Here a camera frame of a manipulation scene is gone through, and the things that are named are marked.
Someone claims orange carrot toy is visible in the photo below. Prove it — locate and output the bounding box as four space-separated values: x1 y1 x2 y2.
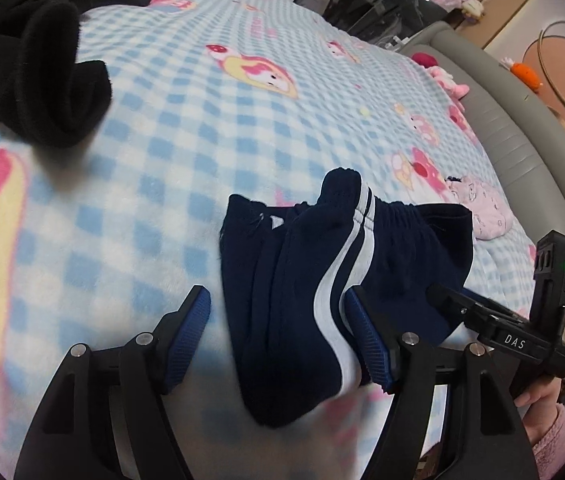
500 58 543 93

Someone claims black fleece garment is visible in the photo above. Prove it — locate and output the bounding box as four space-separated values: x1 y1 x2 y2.
0 0 151 148

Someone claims navy blue sweater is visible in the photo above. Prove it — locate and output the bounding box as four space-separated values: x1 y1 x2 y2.
220 168 473 429

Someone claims blue checkered cartoon blanket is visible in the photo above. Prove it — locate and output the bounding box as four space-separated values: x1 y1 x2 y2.
0 0 538 480

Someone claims small cream figurine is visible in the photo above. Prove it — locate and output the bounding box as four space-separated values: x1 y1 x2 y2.
460 0 485 24

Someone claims right hand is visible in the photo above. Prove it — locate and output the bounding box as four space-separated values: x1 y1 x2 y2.
514 377 562 445

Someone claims grey padded bed frame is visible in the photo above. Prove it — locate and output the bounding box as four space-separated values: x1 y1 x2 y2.
400 22 565 242

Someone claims dark glass cabinet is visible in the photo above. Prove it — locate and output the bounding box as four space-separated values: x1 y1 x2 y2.
295 0 449 46

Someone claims small pink garment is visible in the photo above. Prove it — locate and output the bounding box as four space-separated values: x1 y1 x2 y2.
446 176 514 240

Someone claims pink plush toy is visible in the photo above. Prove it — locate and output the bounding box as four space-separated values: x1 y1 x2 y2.
410 52 470 101

